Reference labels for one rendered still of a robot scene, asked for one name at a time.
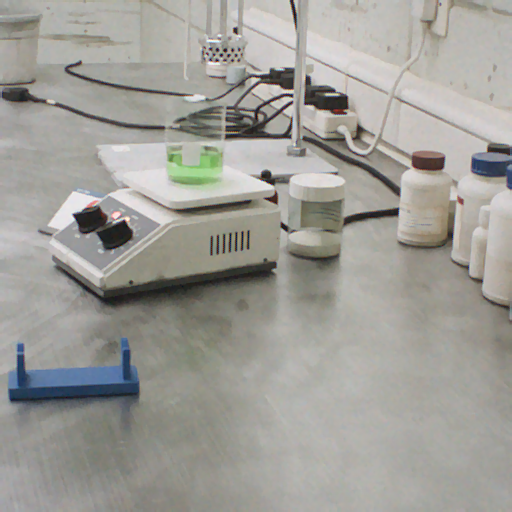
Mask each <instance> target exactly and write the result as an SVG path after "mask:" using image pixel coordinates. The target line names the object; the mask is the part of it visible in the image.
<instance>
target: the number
mask: <svg viewBox="0 0 512 512"><path fill-rule="evenodd" d="M100 200H102V199H100V198H95V197H92V196H88V195H84V194H80V193H76V192H75V193H74V194H72V196H71V197H70V198H69V200H68V201H67V202H66V205H65V206H64V207H63V209H62V210H61V211H59V213H58V214H57V215H56V218H55V219H54V221H53V222H54V223H57V224H61V225H64V226H66V225H67V224H69V223H70V222H72V221H74V220H75V219H74V218H72V215H71V212H72V211H76V210H79V209H83V208H88V207H92V206H94V205H95V204H97V202H99V201H100Z"/></svg>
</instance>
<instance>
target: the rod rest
mask: <svg viewBox="0 0 512 512"><path fill-rule="evenodd" d="M139 392H140V379H139V375H137V370H136V367H135V366H133V365H131V350H130V347H129V341H128V338H120V366H105V367H81V368H56V369H32V370H26V365H25V342H23V341H20V342H17V370H11V371H9V373H8V398H9V399H10V400H22V399H44V397H67V396H89V395H110V394H132V393H139Z"/></svg>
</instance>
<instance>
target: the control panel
mask: <svg viewBox="0 0 512 512"><path fill-rule="evenodd" d="M96 205H97V206H100V207H101V209H102V210H103V211H104V212H106V214H107V217H108V218H107V221H106V222H105V224H107V223H110V222H113V221H116V220H118V219H121V218H129V220H128V223H129V225H130V227H131V228H132V231H133V234H132V236H131V238H130V239H129V240H128V241H127V242H126V244H123V245H122V246H120V247H118V248H115V249H105V248H104V247H103V245H102V241H101V240H100V238H99V237H97V235H96V233H95V231H94V232H92V233H88V234H82V233H80V232H79V230H78V224H77V222H76V221H74V222H71V223H70V224H69V225H67V226H66V227H65V228H63V230H62V231H61V232H58V233H57V234H55V235H54V236H53V237H54V238H55V239H56V240H58V241H59V242H61V244H63V245H64V246H66V247H67V248H69V249H70V250H72V251H74V252H75V253H77V254H78V255H80V257H81V258H83V259H84V260H87V261H88V262H90V263H91V264H92V265H94V266H95V267H97V268H99V270H101V271H102V270H103V268H105V267H107V266H108V265H109V264H110V263H113V262H114V261H115V260H117V259H118V258H119V257H121V255H122V254H123V253H126V252H127V251H128V250H130V249H131V248H132V247H134V246H135V245H136V244H138V242H140V241H141V240H142V239H144V238H145V237H146V236H148V235H149V234H151V233H153V232H154V231H155V230H157V228H158V227H159V226H160V225H161V224H159V223H158V222H156V221H154V220H152V219H149V218H148V217H146V215H144V214H142V213H141V212H139V211H136V210H134V209H132V208H131V207H129V206H127V205H125V204H123V202H121V201H119V200H117V199H115V198H114V197H112V196H109V195H108V196H107V197H106V198H104V199H103V200H101V201H100V202H99V204H96ZM96 205H95V206H96ZM116 212H119V213H120V214H119V215H118V217H117V218H113V215H114V213H116ZM105 224H104V225H105Z"/></svg>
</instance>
